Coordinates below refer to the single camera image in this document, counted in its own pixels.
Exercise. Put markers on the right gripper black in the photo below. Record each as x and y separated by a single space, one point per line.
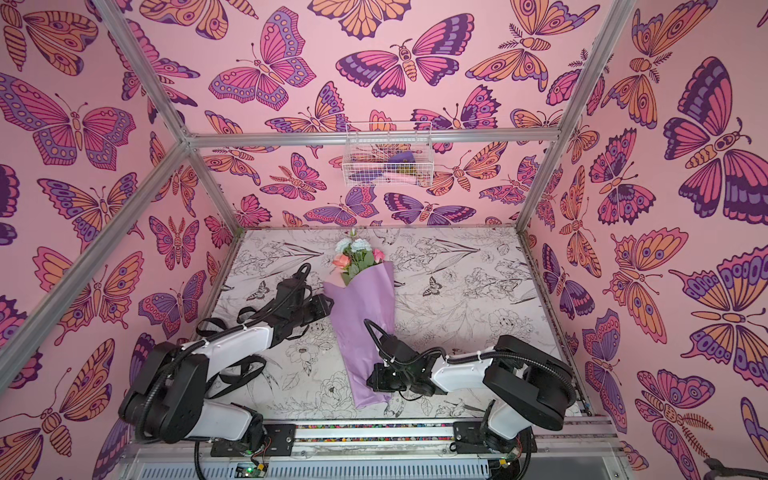
380 346

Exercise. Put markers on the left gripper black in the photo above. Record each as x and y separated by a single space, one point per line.
321 305

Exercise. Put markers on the orange pink fake rose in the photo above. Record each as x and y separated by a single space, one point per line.
342 262

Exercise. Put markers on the purple pink wrapping paper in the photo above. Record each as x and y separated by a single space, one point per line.
369 295

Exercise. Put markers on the white fake flower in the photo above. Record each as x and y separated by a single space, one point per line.
352 244

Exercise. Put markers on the small pink fake rose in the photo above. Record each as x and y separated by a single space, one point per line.
378 255

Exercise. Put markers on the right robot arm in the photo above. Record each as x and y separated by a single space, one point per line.
530 387

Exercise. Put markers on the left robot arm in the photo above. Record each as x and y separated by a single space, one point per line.
177 393

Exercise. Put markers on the black printed ribbon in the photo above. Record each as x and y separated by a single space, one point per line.
234 352

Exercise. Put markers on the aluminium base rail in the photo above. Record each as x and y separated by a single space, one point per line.
586 448

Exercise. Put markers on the white wire basket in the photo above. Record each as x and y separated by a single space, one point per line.
390 153

